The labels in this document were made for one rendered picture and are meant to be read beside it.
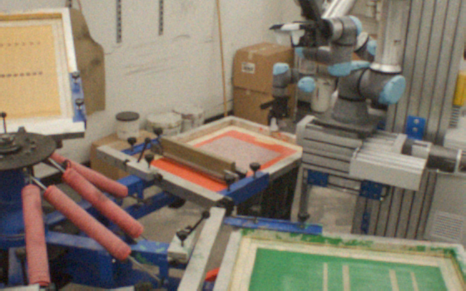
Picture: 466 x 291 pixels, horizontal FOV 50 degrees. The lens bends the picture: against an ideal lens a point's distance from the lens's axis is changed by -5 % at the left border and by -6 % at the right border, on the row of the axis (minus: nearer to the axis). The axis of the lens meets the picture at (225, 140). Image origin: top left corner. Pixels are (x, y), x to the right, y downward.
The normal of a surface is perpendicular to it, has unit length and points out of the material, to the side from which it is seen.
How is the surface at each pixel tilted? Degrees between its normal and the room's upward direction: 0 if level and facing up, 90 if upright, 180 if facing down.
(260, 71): 90
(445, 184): 90
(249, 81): 91
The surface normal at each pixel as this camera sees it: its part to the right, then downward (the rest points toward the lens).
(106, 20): 0.77, 0.26
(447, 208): -0.46, 0.31
